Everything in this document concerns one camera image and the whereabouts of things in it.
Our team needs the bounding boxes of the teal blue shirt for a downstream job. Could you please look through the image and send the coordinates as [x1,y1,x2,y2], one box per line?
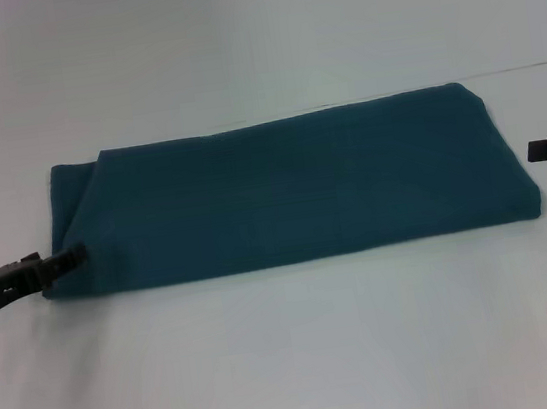
[24,71,547,303]

